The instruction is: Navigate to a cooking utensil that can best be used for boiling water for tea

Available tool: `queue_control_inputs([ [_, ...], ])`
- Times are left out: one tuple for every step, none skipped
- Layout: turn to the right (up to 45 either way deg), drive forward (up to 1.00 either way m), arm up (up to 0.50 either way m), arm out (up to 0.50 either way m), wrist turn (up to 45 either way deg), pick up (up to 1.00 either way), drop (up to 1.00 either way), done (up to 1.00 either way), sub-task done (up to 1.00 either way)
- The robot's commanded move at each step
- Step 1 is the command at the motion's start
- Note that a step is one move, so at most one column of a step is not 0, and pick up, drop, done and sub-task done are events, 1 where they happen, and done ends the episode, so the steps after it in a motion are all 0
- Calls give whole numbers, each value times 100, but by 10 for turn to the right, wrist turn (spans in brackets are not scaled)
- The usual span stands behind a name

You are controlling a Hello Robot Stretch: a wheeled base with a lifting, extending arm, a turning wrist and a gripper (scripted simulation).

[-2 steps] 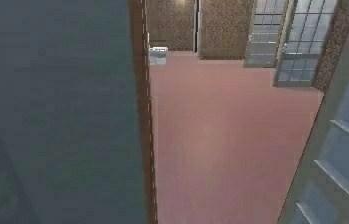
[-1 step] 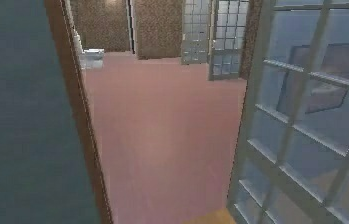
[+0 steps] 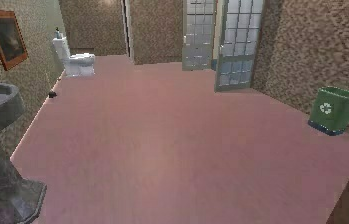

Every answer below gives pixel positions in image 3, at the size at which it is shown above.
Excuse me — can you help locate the grey glass panel door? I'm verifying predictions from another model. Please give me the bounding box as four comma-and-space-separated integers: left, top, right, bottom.
181, 0, 218, 72
214, 0, 266, 93

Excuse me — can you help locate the white toilet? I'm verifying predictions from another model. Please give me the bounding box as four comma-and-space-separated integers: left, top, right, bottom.
51, 36, 96, 78

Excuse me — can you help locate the green recycling bin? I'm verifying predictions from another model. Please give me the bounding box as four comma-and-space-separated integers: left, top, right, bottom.
307, 86, 349, 137

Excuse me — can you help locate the brown framed dark picture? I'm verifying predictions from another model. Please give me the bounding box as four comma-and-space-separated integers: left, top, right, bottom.
0, 9, 29, 72

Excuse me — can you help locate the grey stone pedestal sink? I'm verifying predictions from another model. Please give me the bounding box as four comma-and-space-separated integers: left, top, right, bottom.
0, 82, 48, 224

